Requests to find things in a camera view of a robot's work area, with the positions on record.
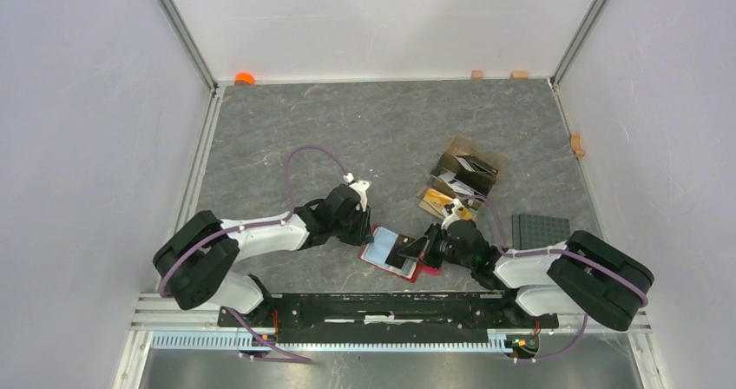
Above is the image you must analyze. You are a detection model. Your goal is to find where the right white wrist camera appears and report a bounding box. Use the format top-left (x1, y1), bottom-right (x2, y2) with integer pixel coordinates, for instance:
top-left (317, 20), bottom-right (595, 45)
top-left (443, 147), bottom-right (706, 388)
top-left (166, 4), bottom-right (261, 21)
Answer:
top-left (441, 198), bottom-right (472, 230)

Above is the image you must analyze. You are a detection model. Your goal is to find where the black top card stack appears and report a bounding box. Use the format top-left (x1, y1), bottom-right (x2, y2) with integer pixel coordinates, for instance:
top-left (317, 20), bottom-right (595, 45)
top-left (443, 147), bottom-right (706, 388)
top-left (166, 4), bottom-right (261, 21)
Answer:
top-left (456, 155), bottom-right (498, 176)

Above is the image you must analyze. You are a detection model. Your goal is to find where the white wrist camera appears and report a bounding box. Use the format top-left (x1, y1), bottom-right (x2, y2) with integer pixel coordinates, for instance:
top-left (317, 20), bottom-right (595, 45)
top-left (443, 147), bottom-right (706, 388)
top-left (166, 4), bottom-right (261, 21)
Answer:
top-left (441, 198), bottom-right (472, 230)
top-left (343, 173), bottom-right (371, 212)

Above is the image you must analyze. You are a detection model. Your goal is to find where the orange round cap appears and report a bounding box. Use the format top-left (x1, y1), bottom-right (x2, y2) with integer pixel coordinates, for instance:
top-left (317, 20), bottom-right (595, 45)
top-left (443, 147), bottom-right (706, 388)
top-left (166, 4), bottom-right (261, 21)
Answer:
top-left (233, 72), bottom-right (255, 85)

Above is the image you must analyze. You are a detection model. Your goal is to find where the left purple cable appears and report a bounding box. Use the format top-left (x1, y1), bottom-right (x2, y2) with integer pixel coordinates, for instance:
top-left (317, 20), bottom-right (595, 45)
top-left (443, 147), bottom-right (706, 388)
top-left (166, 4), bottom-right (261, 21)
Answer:
top-left (158, 144), bottom-right (353, 365)

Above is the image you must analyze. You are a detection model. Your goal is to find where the grey studded baseplate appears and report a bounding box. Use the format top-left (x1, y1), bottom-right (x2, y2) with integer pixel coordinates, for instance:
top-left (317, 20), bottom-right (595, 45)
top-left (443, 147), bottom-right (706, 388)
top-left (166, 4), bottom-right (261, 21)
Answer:
top-left (511, 214), bottom-right (571, 250)

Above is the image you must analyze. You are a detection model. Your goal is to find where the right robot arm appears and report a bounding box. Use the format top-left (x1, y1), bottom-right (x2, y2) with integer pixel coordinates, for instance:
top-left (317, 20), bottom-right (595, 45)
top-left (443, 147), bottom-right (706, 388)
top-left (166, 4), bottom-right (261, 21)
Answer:
top-left (398, 220), bottom-right (655, 332)

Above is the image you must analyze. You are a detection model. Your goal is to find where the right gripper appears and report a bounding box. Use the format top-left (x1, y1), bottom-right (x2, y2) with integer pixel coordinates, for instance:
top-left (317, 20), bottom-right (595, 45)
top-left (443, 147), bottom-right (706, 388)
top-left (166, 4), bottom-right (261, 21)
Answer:
top-left (398, 222), bottom-right (474, 270)

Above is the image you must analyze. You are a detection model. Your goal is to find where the gold card stack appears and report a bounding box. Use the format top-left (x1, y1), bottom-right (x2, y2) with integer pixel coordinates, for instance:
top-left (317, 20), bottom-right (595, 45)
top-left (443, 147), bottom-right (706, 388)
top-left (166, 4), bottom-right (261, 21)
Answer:
top-left (417, 188), bottom-right (481, 220)

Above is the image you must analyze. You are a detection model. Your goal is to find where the curved wooden piece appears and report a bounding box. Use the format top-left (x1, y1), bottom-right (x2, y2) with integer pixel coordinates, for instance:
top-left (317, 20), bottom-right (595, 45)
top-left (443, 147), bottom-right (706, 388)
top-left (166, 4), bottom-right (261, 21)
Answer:
top-left (569, 133), bottom-right (586, 159)

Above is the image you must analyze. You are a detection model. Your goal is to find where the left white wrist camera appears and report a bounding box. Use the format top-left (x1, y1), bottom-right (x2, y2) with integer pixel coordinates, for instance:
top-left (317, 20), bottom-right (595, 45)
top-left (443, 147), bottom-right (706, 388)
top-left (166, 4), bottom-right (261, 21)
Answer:
top-left (343, 173), bottom-right (371, 212)

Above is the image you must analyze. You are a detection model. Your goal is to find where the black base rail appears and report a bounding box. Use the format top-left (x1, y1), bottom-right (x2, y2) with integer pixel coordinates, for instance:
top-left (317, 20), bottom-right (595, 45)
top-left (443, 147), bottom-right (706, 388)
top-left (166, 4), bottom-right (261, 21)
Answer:
top-left (245, 292), bottom-right (559, 344)

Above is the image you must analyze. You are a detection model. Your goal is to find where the white card stack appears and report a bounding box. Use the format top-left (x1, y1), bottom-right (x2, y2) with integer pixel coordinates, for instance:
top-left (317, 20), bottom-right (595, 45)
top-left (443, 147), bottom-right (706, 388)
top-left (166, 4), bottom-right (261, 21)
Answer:
top-left (438, 171), bottom-right (478, 195)

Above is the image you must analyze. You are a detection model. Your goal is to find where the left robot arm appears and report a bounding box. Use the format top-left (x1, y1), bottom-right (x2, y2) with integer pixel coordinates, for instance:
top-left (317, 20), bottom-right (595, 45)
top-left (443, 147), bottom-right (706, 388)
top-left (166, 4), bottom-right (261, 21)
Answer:
top-left (153, 181), bottom-right (372, 326)

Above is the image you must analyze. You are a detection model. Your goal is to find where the tiered acrylic card stand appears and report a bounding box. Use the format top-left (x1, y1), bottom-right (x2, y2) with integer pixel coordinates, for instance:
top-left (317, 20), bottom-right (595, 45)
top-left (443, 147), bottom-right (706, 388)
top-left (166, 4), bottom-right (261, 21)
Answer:
top-left (418, 135), bottom-right (510, 201)

